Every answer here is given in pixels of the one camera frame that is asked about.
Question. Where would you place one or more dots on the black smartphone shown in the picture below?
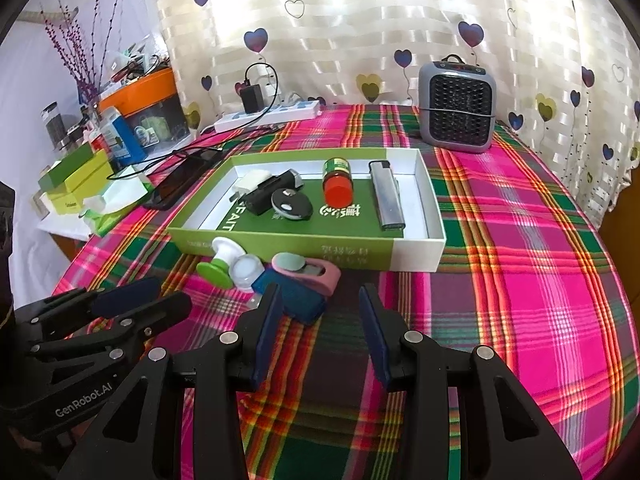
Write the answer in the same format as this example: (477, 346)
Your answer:
(180, 185)

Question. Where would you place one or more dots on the green white suction cup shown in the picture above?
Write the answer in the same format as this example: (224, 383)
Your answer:
(222, 257)

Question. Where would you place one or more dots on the lime green box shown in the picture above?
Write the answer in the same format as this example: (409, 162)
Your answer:
(87, 177)

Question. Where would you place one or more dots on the plaid tablecloth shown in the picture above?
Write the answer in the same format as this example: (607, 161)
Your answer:
(500, 285)

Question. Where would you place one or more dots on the green tissue pack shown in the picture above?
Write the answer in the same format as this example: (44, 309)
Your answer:
(117, 202)

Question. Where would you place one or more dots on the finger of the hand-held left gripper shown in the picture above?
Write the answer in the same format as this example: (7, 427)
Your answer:
(125, 294)
(165, 307)

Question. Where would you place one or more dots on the orange-lidded storage bin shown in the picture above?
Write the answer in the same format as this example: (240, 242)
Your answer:
(145, 92)

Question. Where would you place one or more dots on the black oval key fob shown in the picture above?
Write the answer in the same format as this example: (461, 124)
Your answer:
(291, 205)

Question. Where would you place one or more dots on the green cardboard box tray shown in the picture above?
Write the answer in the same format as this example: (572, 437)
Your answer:
(300, 242)

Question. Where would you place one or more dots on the blue white carton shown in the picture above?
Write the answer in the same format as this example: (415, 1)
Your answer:
(120, 140)

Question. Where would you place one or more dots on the purple dried flower branches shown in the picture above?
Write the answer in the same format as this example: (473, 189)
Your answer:
(80, 50)

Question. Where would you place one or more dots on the black rectangular plastic device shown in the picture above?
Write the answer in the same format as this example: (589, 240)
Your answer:
(272, 190)

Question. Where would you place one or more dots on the blue plastic case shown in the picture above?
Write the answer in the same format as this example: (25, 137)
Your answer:
(295, 302)

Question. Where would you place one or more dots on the small clear round jar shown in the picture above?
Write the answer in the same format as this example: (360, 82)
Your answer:
(247, 272)

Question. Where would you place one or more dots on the dark green box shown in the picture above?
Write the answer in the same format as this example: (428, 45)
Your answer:
(62, 170)

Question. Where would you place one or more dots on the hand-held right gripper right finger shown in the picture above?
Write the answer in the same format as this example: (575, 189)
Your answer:
(372, 345)

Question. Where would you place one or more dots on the dark glass jar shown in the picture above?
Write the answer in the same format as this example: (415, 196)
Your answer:
(54, 125)

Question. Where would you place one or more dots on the pile of assorted clutter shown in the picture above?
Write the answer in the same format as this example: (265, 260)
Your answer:
(135, 60)

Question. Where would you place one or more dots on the heart print curtain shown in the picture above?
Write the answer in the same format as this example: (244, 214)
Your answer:
(375, 20)

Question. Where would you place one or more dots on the silver lighter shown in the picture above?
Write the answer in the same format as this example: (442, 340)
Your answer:
(387, 197)

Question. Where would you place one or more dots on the black power adapter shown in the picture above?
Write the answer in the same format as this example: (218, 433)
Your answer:
(253, 99)

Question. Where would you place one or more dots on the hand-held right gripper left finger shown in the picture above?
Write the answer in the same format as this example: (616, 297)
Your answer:
(267, 340)

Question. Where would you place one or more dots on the white power strip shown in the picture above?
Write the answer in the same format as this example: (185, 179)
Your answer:
(270, 114)

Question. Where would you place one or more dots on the red-capped medicine bottle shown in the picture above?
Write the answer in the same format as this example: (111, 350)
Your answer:
(337, 182)

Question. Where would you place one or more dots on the white charger plug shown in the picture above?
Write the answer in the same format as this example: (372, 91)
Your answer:
(250, 182)

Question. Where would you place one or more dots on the grey mini heater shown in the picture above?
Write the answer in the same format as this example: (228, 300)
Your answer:
(456, 107)

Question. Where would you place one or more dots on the wooden cabinet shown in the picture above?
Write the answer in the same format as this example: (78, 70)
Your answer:
(622, 260)

